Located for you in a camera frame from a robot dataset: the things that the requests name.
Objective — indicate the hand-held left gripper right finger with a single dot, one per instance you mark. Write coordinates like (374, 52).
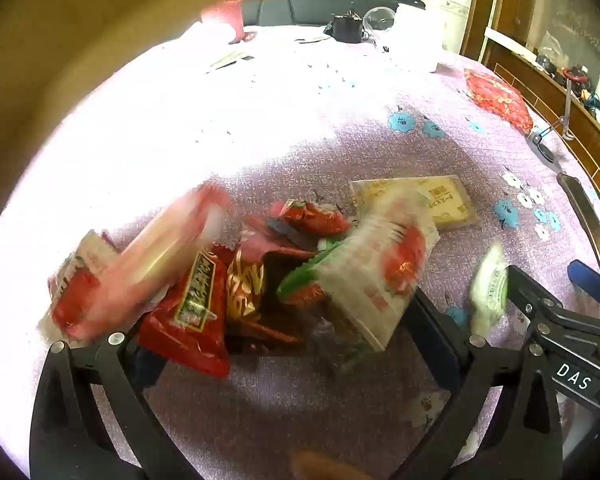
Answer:
(440, 350)

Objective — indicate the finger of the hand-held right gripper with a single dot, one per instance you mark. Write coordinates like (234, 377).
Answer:
(592, 282)
(522, 290)

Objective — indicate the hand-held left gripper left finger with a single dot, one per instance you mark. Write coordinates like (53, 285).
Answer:
(122, 360)

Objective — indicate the green white striped snack packet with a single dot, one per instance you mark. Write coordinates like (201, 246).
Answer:
(487, 285)

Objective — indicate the red packet with green label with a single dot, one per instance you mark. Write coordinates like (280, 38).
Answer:
(180, 340)

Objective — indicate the white red snack packet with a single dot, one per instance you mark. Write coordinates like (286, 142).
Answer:
(75, 300)

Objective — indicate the white packet with red circle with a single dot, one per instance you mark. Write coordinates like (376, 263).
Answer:
(380, 270)

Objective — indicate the pink cream snack packet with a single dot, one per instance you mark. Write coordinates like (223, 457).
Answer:
(170, 240)

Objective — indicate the gold red snack packet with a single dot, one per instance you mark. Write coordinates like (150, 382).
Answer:
(242, 290)

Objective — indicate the green red snack packet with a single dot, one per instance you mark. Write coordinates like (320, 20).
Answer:
(300, 275)

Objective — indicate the yellow biscuit packet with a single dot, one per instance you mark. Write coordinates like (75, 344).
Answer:
(445, 205)

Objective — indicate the purple floral tablecloth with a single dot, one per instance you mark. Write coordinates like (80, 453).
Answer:
(330, 410)

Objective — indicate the small metal stand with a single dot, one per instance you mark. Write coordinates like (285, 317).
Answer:
(550, 152)

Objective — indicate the wooden sideboard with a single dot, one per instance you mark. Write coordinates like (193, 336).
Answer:
(580, 130)

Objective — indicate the red patterned flat packet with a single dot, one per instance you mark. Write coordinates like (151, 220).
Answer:
(497, 97)

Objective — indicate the pile of assorted tools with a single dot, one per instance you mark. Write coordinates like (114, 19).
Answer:
(575, 75)

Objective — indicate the white plastic jar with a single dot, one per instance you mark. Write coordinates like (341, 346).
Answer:
(420, 35)

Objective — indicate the clear plastic cup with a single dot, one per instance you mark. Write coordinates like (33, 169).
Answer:
(380, 20)

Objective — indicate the black small pouch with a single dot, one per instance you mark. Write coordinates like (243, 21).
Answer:
(345, 27)

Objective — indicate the white paper sheet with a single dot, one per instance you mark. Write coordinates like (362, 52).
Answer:
(230, 60)

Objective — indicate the bottle with red cloth sleeve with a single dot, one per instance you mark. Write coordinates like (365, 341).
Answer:
(225, 15)

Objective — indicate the black sofa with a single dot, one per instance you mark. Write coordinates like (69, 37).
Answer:
(275, 10)

